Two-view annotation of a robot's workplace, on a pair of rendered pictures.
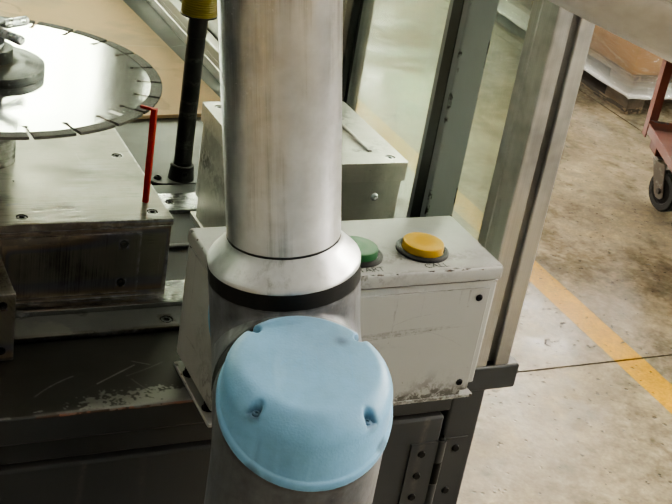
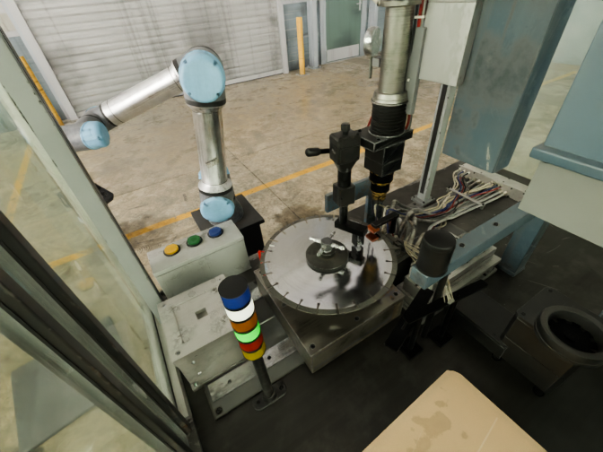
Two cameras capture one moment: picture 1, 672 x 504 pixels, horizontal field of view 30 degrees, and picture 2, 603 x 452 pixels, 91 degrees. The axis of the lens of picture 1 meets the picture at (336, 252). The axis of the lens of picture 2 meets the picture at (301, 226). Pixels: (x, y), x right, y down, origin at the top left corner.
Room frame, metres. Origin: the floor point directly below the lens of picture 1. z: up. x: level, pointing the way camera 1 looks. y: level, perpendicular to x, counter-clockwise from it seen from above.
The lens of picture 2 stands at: (1.75, 0.32, 1.51)
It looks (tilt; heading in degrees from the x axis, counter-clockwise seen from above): 39 degrees down; 180
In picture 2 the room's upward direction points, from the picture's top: 5 degrees counter-clockwise
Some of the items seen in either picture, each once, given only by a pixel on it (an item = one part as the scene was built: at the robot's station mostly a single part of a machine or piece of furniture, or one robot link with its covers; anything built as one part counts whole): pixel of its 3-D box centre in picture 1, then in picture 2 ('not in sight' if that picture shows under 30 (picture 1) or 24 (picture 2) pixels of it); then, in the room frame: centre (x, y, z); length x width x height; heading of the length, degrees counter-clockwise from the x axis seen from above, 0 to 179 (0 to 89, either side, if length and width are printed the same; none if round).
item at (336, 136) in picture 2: not in sight; (345, 167); (1.15, 0.43, 1.17); 0.06 x 0.05 x 0.20; 109
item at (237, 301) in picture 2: not in sight; (234, 292); (1.46, 0.21, 1.14); 0.05 x 0.04 x 0.03; 28
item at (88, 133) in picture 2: not in sight; (86, 134); (0.87, -0.28, 1.21); 0.11 x 0.11 x 0.08; 10
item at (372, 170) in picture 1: (293, 193); (209, 329); (1.31, 0.06, 0.82); 0.18 x 0.18 x 0.15; 28
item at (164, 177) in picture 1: (181, 172); (269, 394); (1.46, 0.21, 0.76); 0.09 x 0.03 x 0.03; 118
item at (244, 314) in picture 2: not in sight; (239, 304); (1.46, 0.21, 1.11); 0.05 x 0.04 x 0.03; 28
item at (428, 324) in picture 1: (336, 315); (202, 260); (1.05, -0.01, 0.82); 0.28 x 0.11 x 0.15; 118
